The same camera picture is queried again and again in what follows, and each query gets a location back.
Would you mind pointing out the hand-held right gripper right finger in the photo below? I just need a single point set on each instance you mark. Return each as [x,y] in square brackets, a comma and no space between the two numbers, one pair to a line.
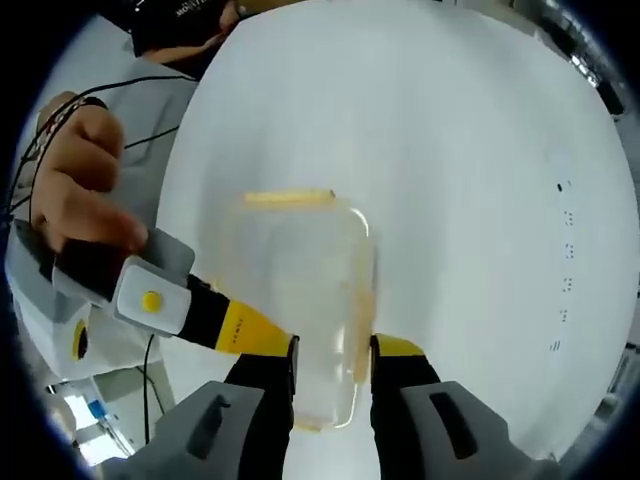
[410,400]

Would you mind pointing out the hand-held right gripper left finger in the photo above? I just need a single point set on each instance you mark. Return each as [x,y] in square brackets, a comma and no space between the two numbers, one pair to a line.
[250,400]

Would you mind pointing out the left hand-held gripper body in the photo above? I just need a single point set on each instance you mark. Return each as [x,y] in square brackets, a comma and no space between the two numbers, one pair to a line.
[50,325]

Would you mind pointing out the person's left hand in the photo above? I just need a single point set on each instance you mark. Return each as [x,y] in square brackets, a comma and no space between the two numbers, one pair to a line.
[80,175]

